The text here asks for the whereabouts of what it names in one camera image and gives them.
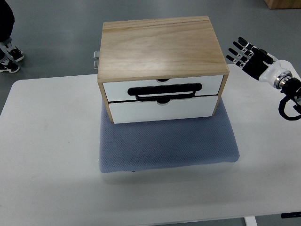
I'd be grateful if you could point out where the blue-grey foam cushion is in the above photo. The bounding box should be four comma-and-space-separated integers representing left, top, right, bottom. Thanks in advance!
99, 101, 240, 173

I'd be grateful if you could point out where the black white sneaker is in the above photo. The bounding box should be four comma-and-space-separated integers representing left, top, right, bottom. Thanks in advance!
8, 48, 24, 62
0, 58, 20, 73

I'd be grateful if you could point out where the white table leg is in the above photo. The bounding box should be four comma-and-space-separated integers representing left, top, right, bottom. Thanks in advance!
244, 216, 258, 226

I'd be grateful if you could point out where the black white right sneaker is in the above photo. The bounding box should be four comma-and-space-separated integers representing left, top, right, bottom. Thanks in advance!
0, 58, 20, 73

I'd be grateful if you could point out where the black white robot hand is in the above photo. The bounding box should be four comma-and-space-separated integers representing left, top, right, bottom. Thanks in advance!
226, 37, 293, 89

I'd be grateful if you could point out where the wooden drawer cabinet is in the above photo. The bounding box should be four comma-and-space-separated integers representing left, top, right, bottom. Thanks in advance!
97, 16, 229, 123

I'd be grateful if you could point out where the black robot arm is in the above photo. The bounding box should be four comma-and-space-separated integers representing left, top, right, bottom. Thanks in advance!
278, 76, 301, 121

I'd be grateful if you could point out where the metal table clamp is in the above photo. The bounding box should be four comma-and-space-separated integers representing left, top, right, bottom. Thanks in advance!
93, 50, 100, 69

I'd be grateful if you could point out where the black drawer handle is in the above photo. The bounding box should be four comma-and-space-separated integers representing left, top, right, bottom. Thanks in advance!
127, 83, 203, 102

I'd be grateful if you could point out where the brown cardboard box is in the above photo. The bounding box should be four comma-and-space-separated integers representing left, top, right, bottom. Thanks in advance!
265, 0, 301, 9

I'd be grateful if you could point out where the black white left sneaker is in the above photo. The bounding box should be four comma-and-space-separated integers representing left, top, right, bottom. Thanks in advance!
8, 48, 24, 62

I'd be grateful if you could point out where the black table control panel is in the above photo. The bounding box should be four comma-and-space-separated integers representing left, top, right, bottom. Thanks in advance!
281, 211, 301, 219

